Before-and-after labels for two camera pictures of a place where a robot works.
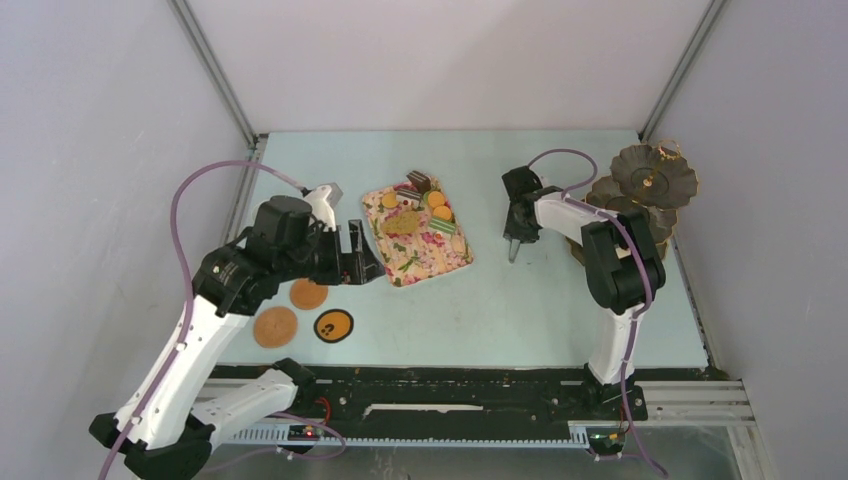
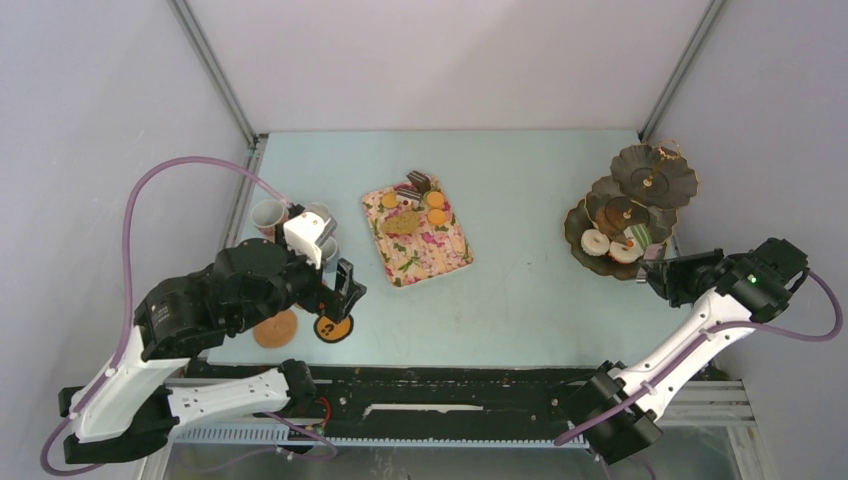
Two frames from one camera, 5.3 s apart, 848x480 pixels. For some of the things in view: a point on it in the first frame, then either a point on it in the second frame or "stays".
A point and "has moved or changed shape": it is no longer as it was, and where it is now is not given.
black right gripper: [511, 232] -> [667, 276]
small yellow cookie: [389, 200] stays
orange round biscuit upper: [435, 199] stays
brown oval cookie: [401, 223] stays
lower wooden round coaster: [274, 326] stays
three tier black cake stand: [656, 180] stays
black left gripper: [363, 266] -> [335, 302]
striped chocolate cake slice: [408, 195] stays
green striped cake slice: [442, 224] has moved or changed shape
